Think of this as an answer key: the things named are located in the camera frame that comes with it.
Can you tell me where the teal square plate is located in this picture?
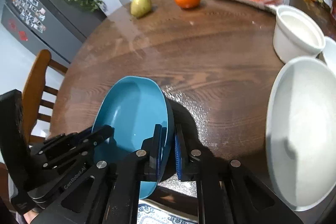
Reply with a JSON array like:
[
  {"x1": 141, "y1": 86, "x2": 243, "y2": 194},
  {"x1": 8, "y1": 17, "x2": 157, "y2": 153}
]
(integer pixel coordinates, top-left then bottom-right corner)
[{"x1": 92, "y1": 76, "x2": 176, "y2": 200}]

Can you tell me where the blue patterned square dish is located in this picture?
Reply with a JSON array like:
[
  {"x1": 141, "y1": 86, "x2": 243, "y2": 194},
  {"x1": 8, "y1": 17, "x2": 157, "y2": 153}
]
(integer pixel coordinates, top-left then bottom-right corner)
[{"x1": 137, "y1": 200, "x2": 197, "y2": 224}]

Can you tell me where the large white bowl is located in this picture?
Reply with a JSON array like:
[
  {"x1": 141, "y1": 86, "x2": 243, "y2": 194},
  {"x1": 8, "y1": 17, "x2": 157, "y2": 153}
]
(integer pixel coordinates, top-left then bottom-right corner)
[{"x1": 265, "y1": 57, "x2": 335, "y2": 211}]

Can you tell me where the white ceramic ramekin pot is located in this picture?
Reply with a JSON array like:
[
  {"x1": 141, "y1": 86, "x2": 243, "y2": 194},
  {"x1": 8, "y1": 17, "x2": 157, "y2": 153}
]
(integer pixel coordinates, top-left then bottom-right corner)
[{"x1": 273, "y1": 5, "x2": 326, "y2": 64}]

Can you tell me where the small white bowl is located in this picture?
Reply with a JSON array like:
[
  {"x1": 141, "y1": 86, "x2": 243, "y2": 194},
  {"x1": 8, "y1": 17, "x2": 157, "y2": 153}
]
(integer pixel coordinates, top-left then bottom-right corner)
[{"x1": 318, "y1": 36, "x2": 336, "y2": 74}]

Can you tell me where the person's left hand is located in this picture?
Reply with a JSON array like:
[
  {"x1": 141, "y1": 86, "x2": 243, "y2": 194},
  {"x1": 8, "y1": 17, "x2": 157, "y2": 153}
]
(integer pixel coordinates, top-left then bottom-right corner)
[{"x1": 23, "y1": 210, "x2": 39, "y2": 224}]

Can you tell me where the left side wooden chair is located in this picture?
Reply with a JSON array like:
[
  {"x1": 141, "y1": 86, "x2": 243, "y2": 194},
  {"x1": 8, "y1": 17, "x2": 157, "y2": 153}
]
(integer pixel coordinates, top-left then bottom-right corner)
[{"x1": 22, "y1": 50, "x2": 68, "y2": 144}]

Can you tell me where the grey refrigerator with magnets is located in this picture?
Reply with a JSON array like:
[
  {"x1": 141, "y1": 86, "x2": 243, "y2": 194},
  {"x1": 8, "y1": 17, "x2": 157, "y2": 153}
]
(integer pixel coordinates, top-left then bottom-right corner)
[{"x1": 1, "y1": 0, "x2": 106, "y2": 67}]

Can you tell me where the green pear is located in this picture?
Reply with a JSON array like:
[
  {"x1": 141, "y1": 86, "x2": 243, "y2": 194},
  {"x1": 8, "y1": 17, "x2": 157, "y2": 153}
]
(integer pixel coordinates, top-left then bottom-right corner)
[{"x1": 130, "y1": 0, "x2": 152, "y2": 18}]

